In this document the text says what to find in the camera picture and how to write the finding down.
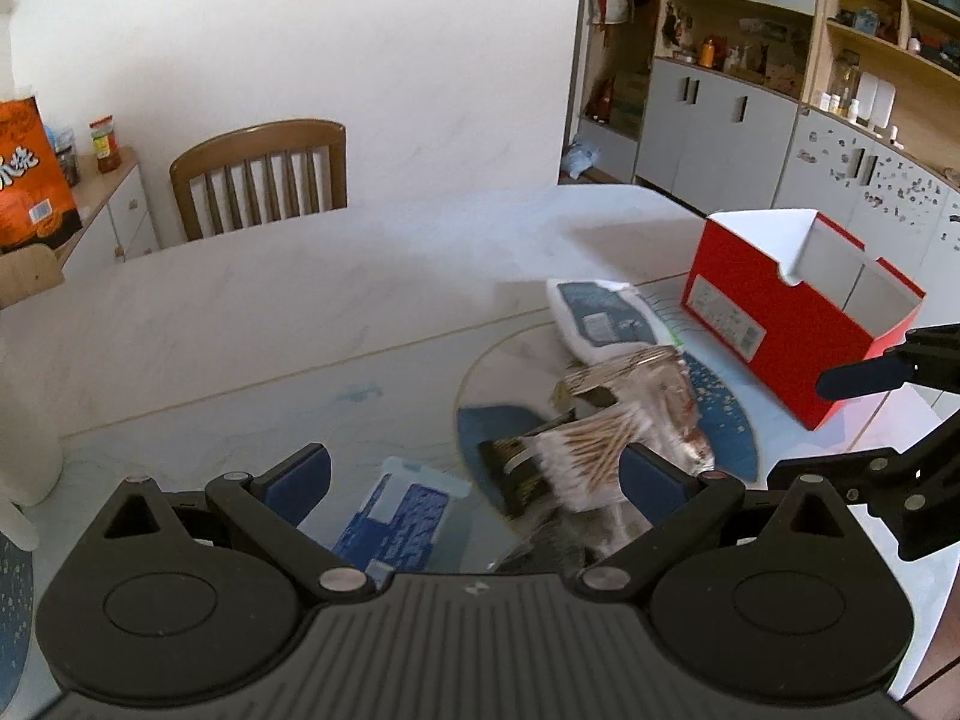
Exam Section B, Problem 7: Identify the cotton swab bag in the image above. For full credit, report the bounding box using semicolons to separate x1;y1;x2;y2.
526;403;652;514

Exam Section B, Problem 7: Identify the silver foil snack bag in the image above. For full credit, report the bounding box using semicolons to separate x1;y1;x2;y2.
550;344;715;476

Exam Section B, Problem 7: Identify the blue wet wipe pack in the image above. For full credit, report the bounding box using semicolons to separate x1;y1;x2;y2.
332;457;472;587

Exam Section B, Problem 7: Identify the white tissue pack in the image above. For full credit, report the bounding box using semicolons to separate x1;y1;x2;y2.
545;280;680;366

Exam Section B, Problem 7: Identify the black wrapper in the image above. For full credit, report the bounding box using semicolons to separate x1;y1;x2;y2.
491;502;652;575

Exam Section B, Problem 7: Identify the dark green snack packet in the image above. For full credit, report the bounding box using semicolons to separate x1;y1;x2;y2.
478;437;551;518

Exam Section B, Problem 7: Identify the red cardboard shoe box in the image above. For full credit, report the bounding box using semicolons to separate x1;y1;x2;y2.
682;208;926;431

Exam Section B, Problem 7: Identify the white side cabinet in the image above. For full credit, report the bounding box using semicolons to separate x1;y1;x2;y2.
0;145;163;309

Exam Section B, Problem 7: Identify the wooden chair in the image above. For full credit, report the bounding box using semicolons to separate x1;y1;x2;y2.
169;119;348;241

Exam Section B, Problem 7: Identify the orange snack bag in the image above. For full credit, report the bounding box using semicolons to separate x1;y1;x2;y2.
0;98;82;254

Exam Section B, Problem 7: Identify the red sauce jar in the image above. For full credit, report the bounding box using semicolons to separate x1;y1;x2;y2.
89;115;122;174

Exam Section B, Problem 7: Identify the grey wall cabinet unit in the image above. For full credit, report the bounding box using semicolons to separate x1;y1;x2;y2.
562;0;958;323

